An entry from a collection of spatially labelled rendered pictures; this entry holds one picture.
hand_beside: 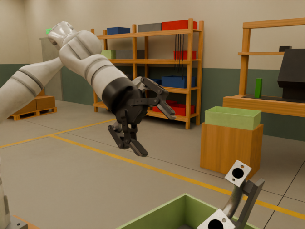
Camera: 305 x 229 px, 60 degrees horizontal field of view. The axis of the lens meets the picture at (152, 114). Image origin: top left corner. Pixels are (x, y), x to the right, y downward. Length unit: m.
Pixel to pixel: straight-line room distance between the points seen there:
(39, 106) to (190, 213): 6.61
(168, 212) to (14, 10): 10.82
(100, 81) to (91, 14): 7.77
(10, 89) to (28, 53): 10.58
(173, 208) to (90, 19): 7.66
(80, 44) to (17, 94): 0.31
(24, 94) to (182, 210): 0.67
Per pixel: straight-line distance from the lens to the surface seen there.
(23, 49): 11.39
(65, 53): 0.66
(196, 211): 1.02
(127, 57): 6.45
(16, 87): 0.89
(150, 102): 0.50
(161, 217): 0.97
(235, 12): 5.69
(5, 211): 0.97
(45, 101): 7.50
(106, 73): 0.56
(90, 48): 0.66
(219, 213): 0.51
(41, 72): 0.91
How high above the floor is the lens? 1.45
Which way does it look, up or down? 12 degrees down
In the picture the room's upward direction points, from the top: straight up
